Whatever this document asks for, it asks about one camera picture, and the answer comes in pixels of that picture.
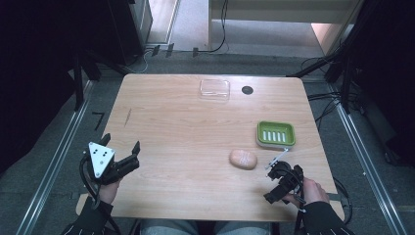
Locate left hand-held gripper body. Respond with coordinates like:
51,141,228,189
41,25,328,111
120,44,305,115
79,140,141,187

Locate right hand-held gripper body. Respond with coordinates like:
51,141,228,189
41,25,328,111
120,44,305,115
264,147,306,205

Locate pink soap bar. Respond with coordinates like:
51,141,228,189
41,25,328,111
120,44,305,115
228,149,258,170

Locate green soap dish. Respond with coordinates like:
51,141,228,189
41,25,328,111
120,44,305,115
255,120,297,151

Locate person's right hand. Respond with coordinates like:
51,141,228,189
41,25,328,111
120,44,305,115
282,177,331,209

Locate person's left hand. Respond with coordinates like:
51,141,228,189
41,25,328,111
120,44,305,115
97,177,122,206

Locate person's right leg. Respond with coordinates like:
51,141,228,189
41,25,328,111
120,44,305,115
214,221,272,235

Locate person's leg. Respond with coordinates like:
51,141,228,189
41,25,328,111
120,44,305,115
214,221,272,235
139,218,199,235

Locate black metal stand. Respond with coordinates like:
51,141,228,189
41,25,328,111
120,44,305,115
286,0,388,115
71,52,103,113

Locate person's left leg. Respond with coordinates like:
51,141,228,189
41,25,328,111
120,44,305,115
139,218,199,235

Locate clear plastic lid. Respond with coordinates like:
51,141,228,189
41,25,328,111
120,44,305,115
199,78,231,102

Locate black cabinet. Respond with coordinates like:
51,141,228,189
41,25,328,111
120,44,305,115
107,0,155,66

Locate left hand-held gripper cable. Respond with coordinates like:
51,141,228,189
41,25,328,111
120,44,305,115
78,155,103,211

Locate hand-held gripper cable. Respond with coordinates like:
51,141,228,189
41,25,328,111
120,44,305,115
332,175,354,226
78,155,103,211

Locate aluminium floor rail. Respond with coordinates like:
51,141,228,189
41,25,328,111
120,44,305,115
327,82,409,235
15,79,96,235

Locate right hand-held gripper cable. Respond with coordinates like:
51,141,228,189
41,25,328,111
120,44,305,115
332,175,354,226

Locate black floor cables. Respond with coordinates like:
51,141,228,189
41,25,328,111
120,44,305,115
306,91,347,129

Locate white floor cable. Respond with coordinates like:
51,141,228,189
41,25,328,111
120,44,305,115
125,48,155,74

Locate black hanging cable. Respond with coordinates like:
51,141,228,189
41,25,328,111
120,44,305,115
196,0,230,55

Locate white furniture frame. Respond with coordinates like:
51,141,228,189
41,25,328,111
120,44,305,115
207,0,364,51

